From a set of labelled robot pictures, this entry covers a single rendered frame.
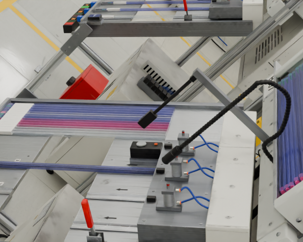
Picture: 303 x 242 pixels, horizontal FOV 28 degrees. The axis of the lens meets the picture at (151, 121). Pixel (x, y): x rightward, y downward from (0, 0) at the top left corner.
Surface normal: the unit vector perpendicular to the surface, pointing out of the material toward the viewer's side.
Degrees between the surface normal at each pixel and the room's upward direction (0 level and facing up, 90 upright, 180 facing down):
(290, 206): 90
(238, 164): 46
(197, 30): 90
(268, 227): 90
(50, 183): 0
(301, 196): 90
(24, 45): 0
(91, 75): 0
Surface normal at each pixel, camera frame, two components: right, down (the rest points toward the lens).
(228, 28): -0.18, 0.45
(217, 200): -0.06, -0.89
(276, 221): -0.72, -0.67
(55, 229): 0.67, -0.60
